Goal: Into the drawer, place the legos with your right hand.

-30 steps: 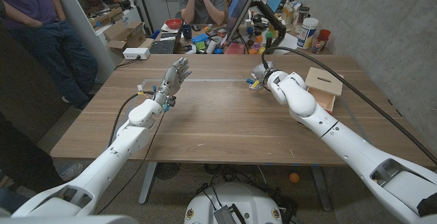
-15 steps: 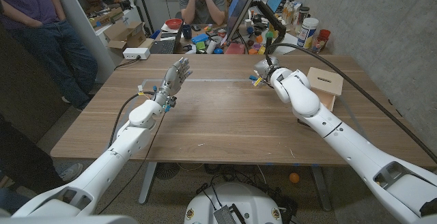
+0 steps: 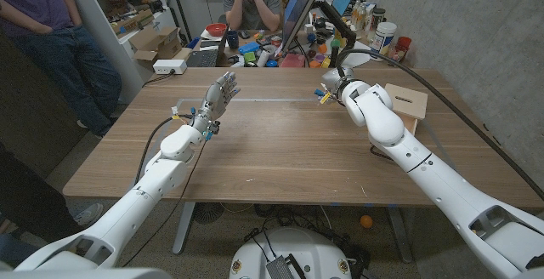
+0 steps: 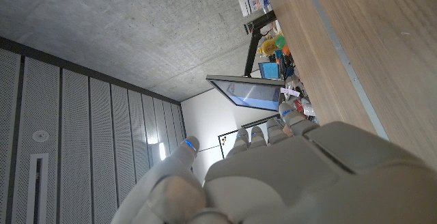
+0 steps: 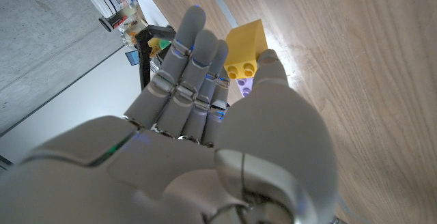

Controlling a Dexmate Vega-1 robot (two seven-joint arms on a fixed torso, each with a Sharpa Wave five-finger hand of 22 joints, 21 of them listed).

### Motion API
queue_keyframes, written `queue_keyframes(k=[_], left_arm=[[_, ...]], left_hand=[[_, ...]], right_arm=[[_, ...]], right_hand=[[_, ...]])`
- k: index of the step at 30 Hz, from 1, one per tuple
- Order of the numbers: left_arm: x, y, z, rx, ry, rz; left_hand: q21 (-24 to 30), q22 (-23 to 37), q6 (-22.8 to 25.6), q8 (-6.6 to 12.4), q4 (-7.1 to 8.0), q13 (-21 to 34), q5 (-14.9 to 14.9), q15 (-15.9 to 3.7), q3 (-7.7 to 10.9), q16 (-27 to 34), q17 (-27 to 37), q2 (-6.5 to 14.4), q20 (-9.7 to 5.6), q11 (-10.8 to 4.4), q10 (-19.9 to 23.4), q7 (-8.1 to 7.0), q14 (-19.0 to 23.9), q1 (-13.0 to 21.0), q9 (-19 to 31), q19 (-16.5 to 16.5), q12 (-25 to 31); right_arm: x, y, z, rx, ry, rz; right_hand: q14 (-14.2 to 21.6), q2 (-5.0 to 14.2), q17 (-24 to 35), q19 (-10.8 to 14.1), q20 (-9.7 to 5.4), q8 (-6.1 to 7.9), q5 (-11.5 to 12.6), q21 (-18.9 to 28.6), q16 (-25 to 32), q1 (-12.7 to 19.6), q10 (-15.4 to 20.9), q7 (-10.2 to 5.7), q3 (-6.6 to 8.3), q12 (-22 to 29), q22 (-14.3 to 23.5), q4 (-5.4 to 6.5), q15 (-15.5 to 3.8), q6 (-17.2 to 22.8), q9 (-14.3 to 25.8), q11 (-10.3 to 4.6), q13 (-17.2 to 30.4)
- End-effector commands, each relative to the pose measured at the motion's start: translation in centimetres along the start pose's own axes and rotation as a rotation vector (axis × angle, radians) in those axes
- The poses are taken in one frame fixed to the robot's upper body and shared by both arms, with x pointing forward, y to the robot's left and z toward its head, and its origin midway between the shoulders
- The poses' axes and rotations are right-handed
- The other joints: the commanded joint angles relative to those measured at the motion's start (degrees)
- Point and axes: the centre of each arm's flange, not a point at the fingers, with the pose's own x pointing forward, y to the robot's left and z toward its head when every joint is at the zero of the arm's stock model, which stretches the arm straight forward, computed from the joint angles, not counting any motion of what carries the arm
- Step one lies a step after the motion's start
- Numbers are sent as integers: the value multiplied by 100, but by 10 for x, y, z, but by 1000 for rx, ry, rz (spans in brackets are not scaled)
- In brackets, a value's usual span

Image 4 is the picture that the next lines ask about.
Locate large flat monitor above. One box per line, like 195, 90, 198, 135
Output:
206, 74, 286, 112

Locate white canister with blue label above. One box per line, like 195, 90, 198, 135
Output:
238, 0, 274, 17

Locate yellow bottle with green cap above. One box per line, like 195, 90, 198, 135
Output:
257, 34, 287, 57

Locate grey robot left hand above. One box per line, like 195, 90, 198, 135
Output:
111, 101, 437, 224

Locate laptop with blue screen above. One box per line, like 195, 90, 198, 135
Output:
258, 61, 281, 81

